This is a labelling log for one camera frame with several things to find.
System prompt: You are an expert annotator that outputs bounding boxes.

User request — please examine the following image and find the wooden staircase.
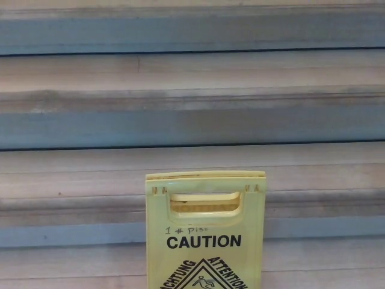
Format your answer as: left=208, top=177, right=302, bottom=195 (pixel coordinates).
left=0, top=0, right=385, bottom=289

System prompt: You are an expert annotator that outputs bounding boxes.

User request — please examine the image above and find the yellow caution sign board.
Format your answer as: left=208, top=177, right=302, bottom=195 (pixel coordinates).
left=145, top=172, right=267, bottom=289

